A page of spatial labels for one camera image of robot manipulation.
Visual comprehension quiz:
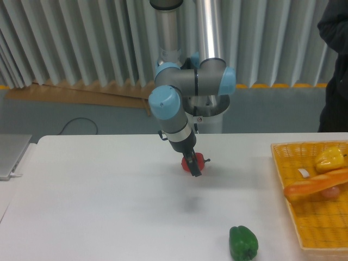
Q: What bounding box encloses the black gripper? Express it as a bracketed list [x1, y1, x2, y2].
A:
[169, 130, 204, 177]

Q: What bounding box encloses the red bell pepper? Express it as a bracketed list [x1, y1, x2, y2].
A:
[181, 152, 210, 172]

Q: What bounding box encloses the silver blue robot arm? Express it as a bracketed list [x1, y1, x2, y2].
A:
[148, 1, 236, 177]

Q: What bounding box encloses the yellow woven basket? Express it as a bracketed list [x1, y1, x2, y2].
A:
[271, 140, 347, 255]

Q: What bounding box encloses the green bell pepper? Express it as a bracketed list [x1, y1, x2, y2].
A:
[229, 226, 259, 261]

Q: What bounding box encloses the brown cardboard sheet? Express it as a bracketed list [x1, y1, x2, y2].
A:
[5, 79, 154, 116]

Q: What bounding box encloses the white paper label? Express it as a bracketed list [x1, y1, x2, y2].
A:
[298, 169, 310, 179]

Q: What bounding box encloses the orange baguette bread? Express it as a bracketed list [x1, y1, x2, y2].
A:
[283, 168, 347, 197]

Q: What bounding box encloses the yellow bell pepper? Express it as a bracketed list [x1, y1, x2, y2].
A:
[314, 146, 345, 173]

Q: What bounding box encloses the pink round fruit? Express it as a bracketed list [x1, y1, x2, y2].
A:
[320, 187, 340, 198]

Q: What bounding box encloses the silver laptop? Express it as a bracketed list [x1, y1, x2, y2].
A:
[1, 134, 32, 181]

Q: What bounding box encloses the person in black clothes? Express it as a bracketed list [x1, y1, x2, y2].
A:
[317, 1, 347, 133]

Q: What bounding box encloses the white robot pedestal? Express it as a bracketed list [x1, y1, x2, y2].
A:
[183, 95, 230, 134]

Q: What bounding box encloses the black floor cable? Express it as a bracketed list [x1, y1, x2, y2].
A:
[55, 117, 98, 135]

